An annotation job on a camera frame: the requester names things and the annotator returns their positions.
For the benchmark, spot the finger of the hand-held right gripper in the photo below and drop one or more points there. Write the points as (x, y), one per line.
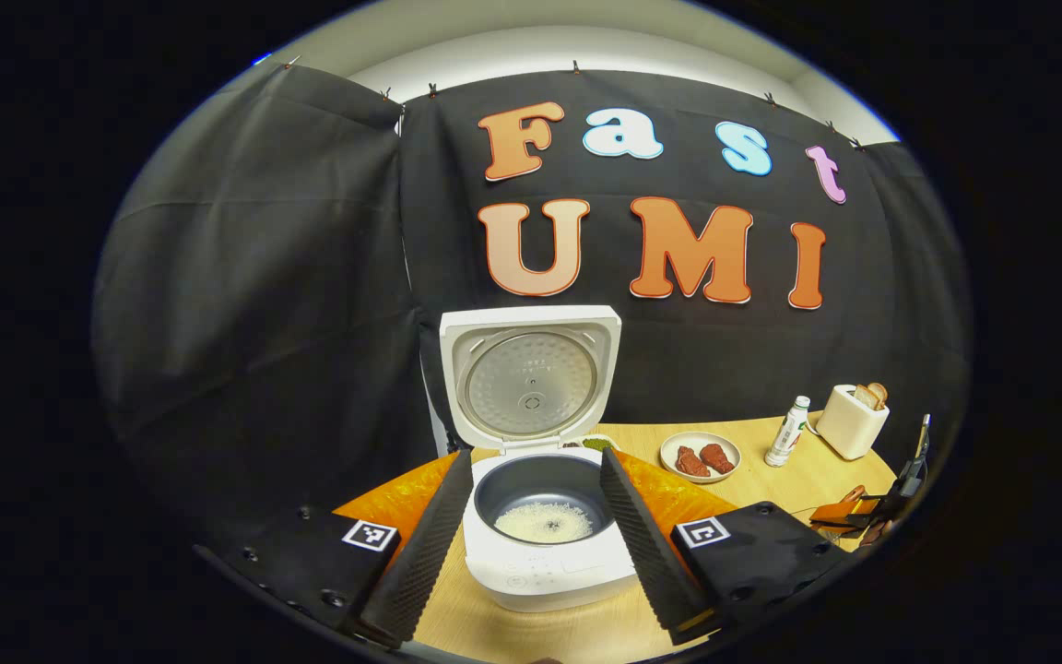
(835, 513)

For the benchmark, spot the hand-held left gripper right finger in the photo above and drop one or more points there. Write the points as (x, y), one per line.
(646, 544)

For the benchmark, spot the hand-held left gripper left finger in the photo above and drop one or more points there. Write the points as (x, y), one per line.
(430, 544)

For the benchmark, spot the brown wooden spoon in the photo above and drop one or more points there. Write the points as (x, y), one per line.
(874, 532)

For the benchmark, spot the pile of white rice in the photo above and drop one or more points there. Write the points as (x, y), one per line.
(545, 523)

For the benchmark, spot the white rice cooker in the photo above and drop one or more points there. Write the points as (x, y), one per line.
(531, 387)

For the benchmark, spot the white toaster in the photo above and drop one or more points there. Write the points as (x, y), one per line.
(849, 429)

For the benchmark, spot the white round plate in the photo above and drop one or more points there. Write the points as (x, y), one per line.
(674, 470)

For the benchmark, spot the bread slice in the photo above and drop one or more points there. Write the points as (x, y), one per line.
(865, 397)
(879, 393)

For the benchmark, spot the white drink bottle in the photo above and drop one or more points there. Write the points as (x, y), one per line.
(786, 433)

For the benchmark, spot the red meat piece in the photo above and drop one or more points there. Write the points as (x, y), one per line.
(691, 462)
(717, 458)

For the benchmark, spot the white divided sauce dish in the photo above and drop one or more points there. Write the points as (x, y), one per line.
(597, 444)

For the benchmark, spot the black backdrop cloth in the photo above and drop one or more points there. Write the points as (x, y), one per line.
(264, 323)

